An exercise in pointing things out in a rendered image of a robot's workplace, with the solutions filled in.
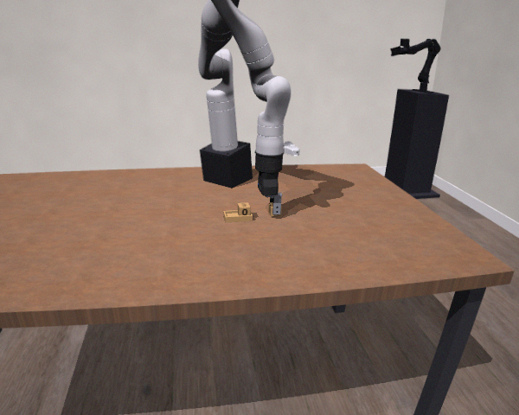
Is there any tan wooden tray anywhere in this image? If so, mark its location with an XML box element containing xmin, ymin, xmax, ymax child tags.
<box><xmin>223</xmin><ymin>210</ymin><xmax>253</xmax><ymax>223</ymax></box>

